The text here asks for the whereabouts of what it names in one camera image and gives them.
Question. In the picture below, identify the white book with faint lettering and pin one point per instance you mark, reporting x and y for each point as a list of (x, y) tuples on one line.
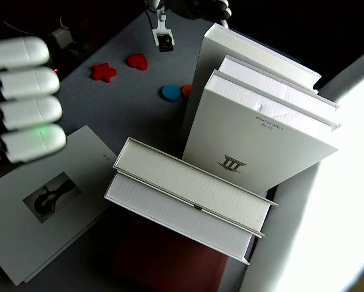
[(260, 54)]

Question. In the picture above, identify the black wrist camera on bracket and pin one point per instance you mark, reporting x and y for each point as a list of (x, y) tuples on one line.
[(165, 41)]

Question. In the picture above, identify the grey book with Chinese lettering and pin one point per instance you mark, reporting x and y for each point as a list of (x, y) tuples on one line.
[(194, 179)]

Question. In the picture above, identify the book with III emblem cover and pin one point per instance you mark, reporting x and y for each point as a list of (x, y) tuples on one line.
[(245, 143)]

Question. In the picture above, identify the thick red hardcover book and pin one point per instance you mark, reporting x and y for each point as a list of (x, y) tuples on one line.
[(169, 267)]

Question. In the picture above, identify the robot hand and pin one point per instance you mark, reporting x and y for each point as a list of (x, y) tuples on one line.
[(29, 83), (206, 7)]

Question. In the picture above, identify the orange hexagon block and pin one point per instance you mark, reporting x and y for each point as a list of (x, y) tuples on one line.
[(186, 90)]

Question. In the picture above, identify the grey table cloth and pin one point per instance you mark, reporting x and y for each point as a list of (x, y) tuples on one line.
[(115, 103)]

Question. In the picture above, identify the blue round block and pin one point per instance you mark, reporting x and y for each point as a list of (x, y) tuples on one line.
[(171, 92)]

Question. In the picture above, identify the red star block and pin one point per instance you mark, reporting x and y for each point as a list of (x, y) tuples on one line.
[(104, 72)]

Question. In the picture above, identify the red heart block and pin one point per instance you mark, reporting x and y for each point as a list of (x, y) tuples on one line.
[(137, 61)]

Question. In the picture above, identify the white power adapter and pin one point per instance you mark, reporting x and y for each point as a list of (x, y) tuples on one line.
[(61, 37)]

